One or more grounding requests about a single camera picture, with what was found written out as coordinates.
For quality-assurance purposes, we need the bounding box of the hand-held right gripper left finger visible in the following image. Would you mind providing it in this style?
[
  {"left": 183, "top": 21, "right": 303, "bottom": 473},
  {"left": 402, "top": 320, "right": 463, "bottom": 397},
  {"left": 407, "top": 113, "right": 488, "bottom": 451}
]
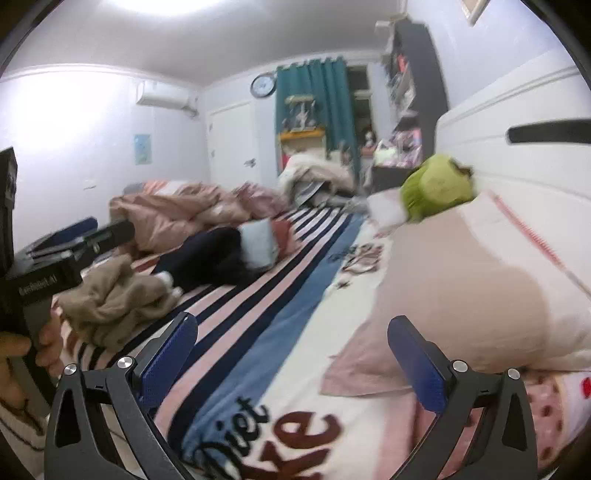
[{"left": 44, "top": 311, "right": 199, "bottom": 480}]

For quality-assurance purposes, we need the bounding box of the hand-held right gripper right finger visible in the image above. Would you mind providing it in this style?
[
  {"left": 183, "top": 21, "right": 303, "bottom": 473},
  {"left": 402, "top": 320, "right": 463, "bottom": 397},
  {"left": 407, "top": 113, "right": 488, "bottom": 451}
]
[{"left": 387, "top": 316, "right": 539, "bottom": 480}]

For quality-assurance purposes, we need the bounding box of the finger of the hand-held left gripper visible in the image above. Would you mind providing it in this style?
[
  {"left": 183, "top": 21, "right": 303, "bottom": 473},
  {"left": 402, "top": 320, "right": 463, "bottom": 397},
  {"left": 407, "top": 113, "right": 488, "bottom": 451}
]
[
  {"left": 69, "top": 220, "right": 136, "bottom": 265},
  {"left": 25, "top": 218, "right": 99, "bottom": 257}
]

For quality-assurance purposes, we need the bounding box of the brown knit sweater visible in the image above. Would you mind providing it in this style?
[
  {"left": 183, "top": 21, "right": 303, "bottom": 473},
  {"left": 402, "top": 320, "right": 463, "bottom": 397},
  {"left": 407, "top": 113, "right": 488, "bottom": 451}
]
[{"left": 56, "top": 255, "right": 182, "bottom": 348}]

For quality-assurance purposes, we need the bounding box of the person's left hand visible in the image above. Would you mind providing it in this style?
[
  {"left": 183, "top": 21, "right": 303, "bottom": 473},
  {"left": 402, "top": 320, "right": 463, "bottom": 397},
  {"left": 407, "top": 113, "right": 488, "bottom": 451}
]
[{"left": 0, "top": 318, "right": 64, "bottom": 418}]

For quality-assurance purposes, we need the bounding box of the pink quilt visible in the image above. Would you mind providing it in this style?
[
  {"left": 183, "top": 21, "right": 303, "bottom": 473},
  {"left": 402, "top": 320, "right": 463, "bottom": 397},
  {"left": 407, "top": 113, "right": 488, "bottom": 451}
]
[{"left": 109, "top": 181, "right": 252, "bottom": 257}]

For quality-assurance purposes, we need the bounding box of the large pink and white pillow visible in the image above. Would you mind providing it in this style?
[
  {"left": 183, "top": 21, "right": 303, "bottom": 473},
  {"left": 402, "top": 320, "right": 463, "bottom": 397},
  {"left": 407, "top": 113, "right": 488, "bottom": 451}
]
[{"left": 322, "top": 190, "right": 591, "bottom": 398}]

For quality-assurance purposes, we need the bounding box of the dark navy garment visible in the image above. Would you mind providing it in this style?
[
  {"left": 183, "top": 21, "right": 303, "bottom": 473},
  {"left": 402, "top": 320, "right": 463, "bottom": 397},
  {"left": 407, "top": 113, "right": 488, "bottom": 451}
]
[{"left": 151, "top": 227, "right": 278, "bottom": 292}]

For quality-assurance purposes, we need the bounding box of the striped bed sheet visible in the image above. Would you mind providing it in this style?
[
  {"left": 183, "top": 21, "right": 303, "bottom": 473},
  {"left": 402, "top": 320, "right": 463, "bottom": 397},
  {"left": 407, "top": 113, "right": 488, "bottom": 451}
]
[{"left": 0, "top": 203, "right": 591, "bottom": 480}]

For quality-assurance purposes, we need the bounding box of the light blue cloth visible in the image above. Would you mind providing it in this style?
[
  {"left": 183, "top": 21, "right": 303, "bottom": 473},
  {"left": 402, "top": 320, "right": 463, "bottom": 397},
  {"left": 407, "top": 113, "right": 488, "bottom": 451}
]
[{"left": 240, "top": 218, "right": 283, "bottom": 272}]

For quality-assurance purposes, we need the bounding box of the white air conditioner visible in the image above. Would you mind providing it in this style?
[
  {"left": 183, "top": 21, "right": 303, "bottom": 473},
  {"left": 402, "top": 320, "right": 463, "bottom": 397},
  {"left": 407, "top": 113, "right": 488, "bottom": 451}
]
[{"left": 136, "top": 80, "right": 199, "bottom": 117}]

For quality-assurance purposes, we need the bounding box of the white door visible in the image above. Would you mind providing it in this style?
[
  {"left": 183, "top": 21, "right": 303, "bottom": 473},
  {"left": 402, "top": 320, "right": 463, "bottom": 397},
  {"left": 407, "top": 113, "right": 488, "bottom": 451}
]
[{"left": 206, "top": 102, "right": 259, "bottom": 185}]

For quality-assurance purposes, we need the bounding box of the small pink and white pillow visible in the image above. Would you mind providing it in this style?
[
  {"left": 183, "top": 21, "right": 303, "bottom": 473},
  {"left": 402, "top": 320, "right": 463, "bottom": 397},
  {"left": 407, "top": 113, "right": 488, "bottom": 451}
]
[{"left": 367, "top": 187, "right": 416, "bottom": 228}]

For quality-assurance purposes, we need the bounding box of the green plush toy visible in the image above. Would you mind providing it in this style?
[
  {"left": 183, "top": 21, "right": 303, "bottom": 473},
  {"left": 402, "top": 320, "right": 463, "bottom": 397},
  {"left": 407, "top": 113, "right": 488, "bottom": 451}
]
[{"left": 399, "top": 154, "right": 476, "bottom": 224}]

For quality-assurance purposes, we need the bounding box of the white handbag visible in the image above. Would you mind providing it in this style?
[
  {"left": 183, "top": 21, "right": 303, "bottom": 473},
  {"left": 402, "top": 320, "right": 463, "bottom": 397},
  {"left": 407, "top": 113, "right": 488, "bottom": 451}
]
[{"left": 373, "top": 138, "right": 399, "bottom": 168}]

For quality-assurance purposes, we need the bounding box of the beige bedding pile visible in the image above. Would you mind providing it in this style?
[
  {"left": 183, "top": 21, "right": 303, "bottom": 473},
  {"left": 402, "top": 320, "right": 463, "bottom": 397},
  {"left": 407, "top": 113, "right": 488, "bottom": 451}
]
[{"left": 278, "top": 153, "right": 357, "bottom": 207}]

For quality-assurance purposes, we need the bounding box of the yellow-topped cabinet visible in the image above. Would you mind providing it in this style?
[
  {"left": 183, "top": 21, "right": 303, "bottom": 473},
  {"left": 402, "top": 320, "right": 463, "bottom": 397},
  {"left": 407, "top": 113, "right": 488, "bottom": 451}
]
[{"left": 278, "top": 129, "right": 327, "bottom": 175}]

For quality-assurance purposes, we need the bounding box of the glass display case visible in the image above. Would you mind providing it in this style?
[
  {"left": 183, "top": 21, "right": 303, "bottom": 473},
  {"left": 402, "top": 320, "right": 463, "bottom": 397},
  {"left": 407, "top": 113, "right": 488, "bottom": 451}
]
[{"left": 284, "top": 95, "right": 317, "bottom": 132}]

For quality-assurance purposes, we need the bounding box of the ceiling lamp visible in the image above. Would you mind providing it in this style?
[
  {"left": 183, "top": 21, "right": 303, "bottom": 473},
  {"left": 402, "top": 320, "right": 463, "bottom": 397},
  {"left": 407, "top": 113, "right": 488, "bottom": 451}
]
[{"left": 106, "top": 0, "right": 243, "bottom": 20}]

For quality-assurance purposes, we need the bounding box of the teal curtain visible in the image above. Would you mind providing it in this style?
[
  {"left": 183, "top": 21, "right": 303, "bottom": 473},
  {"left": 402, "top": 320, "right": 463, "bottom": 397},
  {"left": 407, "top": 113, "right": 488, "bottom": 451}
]
[{"left": 276, "top": 56, "right": 362, "bottom": 185}]

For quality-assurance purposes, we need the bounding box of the white headboard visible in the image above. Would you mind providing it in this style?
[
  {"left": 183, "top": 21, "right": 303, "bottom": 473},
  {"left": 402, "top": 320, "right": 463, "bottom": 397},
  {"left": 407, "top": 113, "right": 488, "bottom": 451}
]
[{"left": 434, "top": 48, "right": 591, "bottom": 296}]

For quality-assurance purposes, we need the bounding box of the window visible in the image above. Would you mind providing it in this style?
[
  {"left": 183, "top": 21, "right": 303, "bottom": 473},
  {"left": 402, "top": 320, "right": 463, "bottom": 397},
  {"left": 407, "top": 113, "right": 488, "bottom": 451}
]
[{"left": 348, "top": 65, "right": 373, "bottom": 136}]

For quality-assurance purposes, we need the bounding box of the dark bookshelf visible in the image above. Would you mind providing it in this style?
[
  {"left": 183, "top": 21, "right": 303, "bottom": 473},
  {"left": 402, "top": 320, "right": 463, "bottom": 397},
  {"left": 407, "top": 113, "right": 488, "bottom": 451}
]
[{"left": 376, "top": 18, "right": 451, "bottom": 188}]

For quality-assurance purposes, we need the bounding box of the light blue wall poster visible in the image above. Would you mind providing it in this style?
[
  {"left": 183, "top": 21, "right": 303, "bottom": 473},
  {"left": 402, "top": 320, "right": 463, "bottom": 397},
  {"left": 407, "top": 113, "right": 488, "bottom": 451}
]
[{"left": 134, "top": 134, "right": 153, "bottom": 164}]

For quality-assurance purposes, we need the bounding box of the round wall clock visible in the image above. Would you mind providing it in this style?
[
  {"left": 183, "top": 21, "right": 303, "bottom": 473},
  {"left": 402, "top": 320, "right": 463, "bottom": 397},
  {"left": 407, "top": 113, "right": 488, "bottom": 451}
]
[{"left": 250, "top": 73, "right": 278, "bottom": 99}]

